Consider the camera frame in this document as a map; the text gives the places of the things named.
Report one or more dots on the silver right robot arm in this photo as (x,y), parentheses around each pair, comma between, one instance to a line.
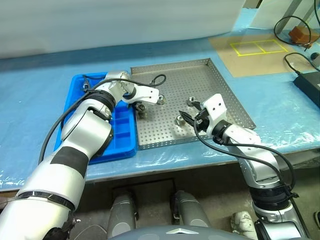
(250,140)

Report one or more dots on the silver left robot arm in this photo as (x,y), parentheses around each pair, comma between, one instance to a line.
(82,125)

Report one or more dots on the perforated steel tray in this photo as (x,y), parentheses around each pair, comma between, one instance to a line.
(175,80)

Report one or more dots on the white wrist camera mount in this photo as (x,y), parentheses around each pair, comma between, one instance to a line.
(147,93)
(215,107)

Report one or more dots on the white foam sheet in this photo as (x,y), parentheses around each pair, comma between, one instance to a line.
(100,22)

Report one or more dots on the grey rounded leg cover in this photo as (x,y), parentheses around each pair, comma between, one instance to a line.
(191,212)
(122,215)

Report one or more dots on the blue plastic compartment tray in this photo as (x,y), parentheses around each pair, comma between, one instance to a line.
(122,125)

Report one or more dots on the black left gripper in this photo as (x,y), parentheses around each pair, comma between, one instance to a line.
(131,101)

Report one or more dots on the grey metal frame leg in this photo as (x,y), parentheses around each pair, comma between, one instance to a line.
(291,7)

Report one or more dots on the black power adapter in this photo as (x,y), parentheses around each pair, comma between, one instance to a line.
(308,85)

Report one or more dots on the black round knob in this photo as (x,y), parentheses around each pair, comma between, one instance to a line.
(315,55)

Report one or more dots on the white panel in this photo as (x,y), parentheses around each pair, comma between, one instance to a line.
(270,12)

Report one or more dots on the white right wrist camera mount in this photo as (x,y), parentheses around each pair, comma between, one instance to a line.
(215,107)

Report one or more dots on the brown block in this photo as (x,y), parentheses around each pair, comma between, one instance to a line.
(300,35)

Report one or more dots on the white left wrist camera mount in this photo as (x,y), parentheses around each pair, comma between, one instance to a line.
(147,93)

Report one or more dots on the small metal roller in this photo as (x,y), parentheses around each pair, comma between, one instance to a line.
(142,109)
(86,86)
(191,99)
(179,120)
(162,98)

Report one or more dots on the grey robot torso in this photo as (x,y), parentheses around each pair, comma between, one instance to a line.
(175,233)

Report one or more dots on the brown cardboard mat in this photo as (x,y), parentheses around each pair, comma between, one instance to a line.
(250,65)

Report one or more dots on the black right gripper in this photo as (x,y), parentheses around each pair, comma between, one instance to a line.
(203,120)

